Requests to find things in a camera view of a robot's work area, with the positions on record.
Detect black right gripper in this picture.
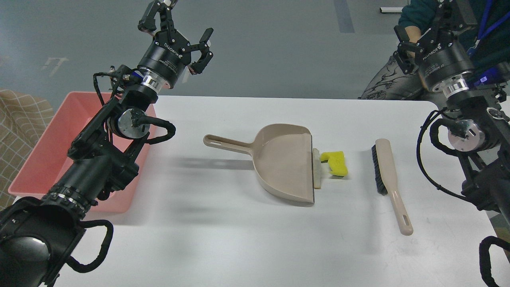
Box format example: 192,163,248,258
393,0,478,92

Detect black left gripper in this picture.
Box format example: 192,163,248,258
138,0,214,90

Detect beige hand brush black bristles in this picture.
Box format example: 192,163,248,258
371,138,414,236

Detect beige plastic dustpan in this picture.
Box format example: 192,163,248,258
203,124,315,204

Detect yellow sponge piece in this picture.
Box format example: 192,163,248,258
320,151,348,177

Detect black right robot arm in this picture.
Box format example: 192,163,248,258
393,0,509,220

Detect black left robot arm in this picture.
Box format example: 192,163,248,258
1,0,213,287

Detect pink plastic bin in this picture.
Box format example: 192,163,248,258
8,92,139,213

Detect white stand base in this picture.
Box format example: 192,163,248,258
379,6,403,14

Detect person in dark clothes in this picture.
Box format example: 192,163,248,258
360,0,510,100

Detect beige checkered cloth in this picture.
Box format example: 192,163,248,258
0,88,54,210

